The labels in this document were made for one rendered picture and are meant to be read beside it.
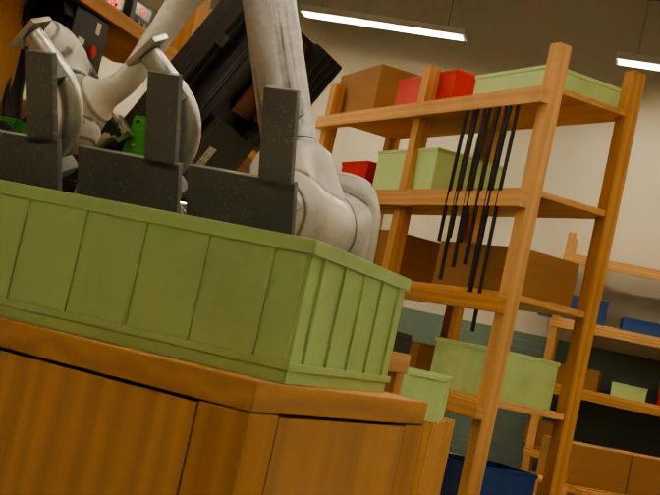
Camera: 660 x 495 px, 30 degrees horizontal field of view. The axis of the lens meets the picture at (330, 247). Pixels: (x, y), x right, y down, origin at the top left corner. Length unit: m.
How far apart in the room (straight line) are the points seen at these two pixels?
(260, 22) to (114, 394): 1.00
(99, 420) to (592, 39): 10.92
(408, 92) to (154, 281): 5.19
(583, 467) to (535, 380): 3.84
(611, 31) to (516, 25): 0.91
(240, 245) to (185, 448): 0.25
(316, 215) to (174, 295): 0.67
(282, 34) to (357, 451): 0.90
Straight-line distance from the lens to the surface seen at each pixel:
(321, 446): 1.54
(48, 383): 1.52
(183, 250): 1.48
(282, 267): 1.42
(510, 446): 11.76
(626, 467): 9.62
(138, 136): 2.99
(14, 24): 3.01
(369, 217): 2.33
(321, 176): 2.15
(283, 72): 2.23
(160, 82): 1.61
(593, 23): 12.24
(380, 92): 6.91
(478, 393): 5.33
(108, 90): 2.57
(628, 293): 11.76
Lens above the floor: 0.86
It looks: 4 degrees up
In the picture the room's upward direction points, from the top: 12 degrees clockwise
